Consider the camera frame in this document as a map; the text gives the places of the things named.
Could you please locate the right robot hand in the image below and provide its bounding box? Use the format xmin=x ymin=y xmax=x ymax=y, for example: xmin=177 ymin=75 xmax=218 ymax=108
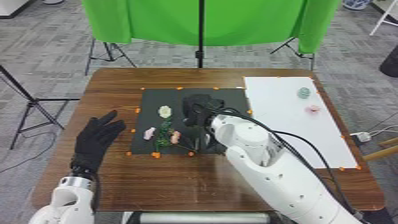
xmin=179 ymin=94 xmax=227 ymax=128

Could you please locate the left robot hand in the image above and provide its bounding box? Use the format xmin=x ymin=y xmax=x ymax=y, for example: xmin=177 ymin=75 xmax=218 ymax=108
xmin=69 ymin=110 xmax=127 ymax=174

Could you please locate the pink flower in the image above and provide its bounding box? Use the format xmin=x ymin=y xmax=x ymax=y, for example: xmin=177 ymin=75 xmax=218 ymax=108
xmin=303 ymin=104 xmax=323 ymax=115
xmin=142 ymin=126 xmax=158 ymax=141
xmin=168 ymin=130 xmax=182 ymax=145

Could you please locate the black cable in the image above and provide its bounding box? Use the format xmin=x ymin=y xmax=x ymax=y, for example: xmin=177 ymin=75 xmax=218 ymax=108
xmin=218 ymin=107 xmax=367 ymax=222

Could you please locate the white power strip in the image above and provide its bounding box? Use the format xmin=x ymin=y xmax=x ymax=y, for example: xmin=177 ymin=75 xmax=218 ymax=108
xmin=348 ymin=131 xmax=373 ymax=143

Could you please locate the black tripod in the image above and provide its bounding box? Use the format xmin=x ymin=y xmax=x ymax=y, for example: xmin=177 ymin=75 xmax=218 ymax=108
xmin=0 ymin=64 xmax=81 ymax=151

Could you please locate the black backdrop stand pole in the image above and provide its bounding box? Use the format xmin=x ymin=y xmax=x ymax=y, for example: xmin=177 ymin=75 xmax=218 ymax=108
xmin=193 ymin=0 xmax=207 ymax=69

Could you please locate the dark mat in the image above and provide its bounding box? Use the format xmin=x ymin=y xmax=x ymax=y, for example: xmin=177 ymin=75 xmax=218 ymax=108
xmin=127 ymin=87 xmax=252 ymax=156

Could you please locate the white sheet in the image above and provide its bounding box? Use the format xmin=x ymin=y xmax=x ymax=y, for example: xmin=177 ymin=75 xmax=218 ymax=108
xmin=243 ymin=76 xmax=360 ymax=170

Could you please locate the white flower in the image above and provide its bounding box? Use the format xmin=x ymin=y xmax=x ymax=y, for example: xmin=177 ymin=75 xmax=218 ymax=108
xmin=156 ymin=105 xmax=174 ymax=119

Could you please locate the green sprig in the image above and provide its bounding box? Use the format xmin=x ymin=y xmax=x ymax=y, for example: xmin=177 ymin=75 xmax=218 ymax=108
xmin=152 ymin=116 xmax=177 ymax=150

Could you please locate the pale grey bar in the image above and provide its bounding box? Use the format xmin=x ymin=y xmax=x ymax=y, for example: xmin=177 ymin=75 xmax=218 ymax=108
xmin=136 ymin=212 xmax=273 ymax=224

